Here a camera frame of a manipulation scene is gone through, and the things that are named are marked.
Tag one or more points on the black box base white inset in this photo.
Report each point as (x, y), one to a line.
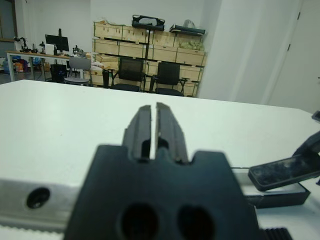
(282, 198)

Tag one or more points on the slim black camera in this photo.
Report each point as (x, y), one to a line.
(277, 172)

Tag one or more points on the blue water jug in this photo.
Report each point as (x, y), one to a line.
(6, 66)

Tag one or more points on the black floor bag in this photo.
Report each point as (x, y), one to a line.
(58, 73)

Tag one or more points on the black slim upright case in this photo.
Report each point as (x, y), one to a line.
(106, 78)

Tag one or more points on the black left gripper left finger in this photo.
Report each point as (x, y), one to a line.
(140, 135)

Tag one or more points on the wooden shipping crate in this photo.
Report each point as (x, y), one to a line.
(187, 42)
(135, 35)
(107, 31)
(162, 38)
(195, 73)
(105, 47)
(162, 53)
(191, 57)
(106, 60)
(97, 76)
(132, 50)

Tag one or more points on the clear plastic bag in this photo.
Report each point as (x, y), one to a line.
(190, 23)

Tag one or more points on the small desktop robot arm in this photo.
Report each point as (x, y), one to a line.
(23, 43)

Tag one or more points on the black stand pole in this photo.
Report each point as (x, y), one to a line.
(149, 50)

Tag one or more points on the dark window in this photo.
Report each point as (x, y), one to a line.
(6, 20)

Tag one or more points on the flat black case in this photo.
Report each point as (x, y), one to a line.
(187, 30)

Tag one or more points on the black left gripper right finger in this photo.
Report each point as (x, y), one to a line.
(172, 135)

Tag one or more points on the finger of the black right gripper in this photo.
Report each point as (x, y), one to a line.
(311, 147)

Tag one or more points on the black case with clear window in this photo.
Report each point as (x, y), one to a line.
(147, 28)

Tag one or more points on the black mesh office chair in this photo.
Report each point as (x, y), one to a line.
(168, 73)
(130, 67)

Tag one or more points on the white frame wooden desk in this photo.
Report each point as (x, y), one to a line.
(9, 67)

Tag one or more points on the grey plastic chair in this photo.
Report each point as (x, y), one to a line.
(80, 63)

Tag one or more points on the white door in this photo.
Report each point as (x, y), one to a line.
(307, 62)

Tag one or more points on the black computer monitor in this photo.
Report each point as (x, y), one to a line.
(56, 42)

